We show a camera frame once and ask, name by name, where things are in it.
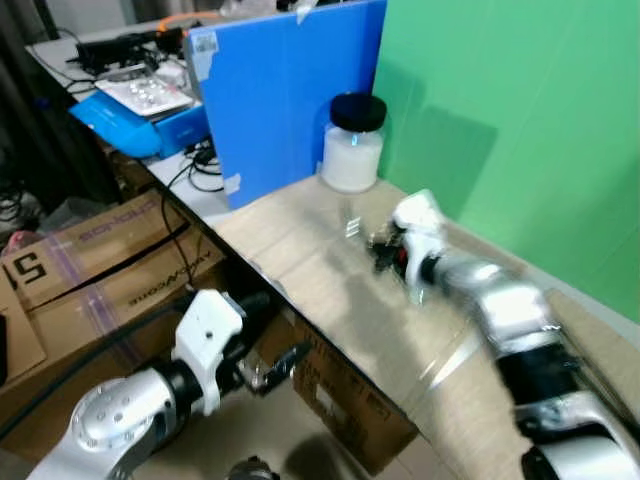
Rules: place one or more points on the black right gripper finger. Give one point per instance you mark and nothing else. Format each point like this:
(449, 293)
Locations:
(380, 255)

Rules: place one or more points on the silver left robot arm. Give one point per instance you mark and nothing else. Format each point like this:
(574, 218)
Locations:
(110, 425)

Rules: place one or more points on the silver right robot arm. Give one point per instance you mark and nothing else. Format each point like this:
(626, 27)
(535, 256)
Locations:
(520, 320)

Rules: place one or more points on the small clear glass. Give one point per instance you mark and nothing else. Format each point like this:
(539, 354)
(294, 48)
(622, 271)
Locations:
(352, 222)

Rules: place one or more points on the beige table mat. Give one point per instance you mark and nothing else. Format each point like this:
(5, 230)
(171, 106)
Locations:
(340, 290)

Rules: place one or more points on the brown cardboard box under table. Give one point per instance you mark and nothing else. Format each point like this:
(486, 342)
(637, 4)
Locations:
(350, 400)

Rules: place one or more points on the white jar with black lid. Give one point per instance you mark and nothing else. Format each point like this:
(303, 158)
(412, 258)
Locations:
(352, 160)

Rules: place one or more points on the large printed cardboard box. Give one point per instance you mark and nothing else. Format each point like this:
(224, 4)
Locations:
(90, 270)

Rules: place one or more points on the green backdrop panel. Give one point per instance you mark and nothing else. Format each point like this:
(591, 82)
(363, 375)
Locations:
(520, 130)

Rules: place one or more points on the blue corrugated plastic board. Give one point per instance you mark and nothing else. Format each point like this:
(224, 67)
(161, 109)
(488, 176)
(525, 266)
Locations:
(280, 90)

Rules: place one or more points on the blue device with white keypad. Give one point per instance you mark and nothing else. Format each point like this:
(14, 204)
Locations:
(140, 115)

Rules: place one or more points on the black electronic box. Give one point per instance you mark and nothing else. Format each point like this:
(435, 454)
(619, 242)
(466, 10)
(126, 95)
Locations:
(125, 52)

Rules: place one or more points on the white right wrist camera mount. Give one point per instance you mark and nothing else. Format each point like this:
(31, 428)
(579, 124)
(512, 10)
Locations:
(420, 222)

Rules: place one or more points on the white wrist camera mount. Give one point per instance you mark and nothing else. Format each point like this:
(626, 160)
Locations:
(420, 222)
(208, 330)

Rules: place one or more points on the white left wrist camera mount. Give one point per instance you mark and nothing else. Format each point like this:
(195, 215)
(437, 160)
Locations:
(208, 330)

